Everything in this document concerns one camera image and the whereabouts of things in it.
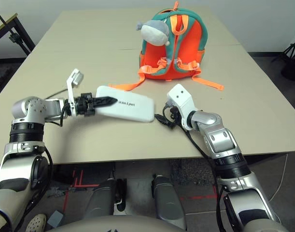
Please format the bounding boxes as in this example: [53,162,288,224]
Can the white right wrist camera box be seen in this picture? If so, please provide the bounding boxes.
[167,84,194,131]

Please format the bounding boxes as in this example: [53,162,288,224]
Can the grey right robot leg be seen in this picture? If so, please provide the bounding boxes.
[152,174,188,230]

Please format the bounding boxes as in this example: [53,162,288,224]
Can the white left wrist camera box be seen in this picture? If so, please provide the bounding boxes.
[66,69,84,116]

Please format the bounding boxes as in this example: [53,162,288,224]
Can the white pencil case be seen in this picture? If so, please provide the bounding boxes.
[93,85,155,123]

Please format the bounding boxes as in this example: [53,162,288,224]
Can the red tape cross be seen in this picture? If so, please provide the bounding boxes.
[181,186,219,200]

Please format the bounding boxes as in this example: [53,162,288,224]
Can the grey robot leg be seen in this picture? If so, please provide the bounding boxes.
[83,178,127,219]
[152,174,188,230]

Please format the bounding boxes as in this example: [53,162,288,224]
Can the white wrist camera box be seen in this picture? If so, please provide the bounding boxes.
[66,69,84,116]
[167,84,194,131]

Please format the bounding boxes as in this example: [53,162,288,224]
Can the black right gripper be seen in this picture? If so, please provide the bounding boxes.
[154,103,184,129]

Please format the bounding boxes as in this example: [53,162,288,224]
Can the red tape corner marks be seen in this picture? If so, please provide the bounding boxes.
[64,170,99,211]

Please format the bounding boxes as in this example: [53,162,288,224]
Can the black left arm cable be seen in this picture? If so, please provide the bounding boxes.
[14,88,68,230]

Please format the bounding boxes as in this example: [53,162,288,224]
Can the black pole with clamp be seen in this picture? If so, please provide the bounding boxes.
[0,5,19,44]

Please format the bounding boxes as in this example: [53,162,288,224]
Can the grey left robot leg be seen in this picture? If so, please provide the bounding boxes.
[83,178,127,219]

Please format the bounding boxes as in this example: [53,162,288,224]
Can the orange and teal backpack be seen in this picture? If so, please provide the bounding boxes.
[108,0,225,92]

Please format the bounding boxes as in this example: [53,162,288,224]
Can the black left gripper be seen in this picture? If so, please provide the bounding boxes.
[74,92,118,117]

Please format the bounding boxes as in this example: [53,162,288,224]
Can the grey plush dolphin keychain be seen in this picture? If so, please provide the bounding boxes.
[135,19,171,46]

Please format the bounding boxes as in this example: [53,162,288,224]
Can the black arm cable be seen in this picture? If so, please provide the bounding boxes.
[184,129,225,232]
[14,88,68,230]

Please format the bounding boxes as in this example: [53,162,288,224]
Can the black framed side table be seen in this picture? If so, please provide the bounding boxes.
[0,16,36,58]

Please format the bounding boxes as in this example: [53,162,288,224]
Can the grey floor pedal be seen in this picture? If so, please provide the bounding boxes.
[47,210,65,228]

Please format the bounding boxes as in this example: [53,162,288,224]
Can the beige robot torso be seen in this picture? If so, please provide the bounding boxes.
[47,215,186,232]

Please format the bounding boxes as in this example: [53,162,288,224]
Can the black equipment bag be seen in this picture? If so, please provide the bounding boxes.
[281,50,295,82]

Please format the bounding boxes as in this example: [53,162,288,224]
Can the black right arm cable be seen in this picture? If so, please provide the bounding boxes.
[184,129,225,232]

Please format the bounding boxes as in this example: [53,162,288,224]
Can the white perforated clog shoe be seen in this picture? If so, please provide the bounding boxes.
[25,213,47,232]

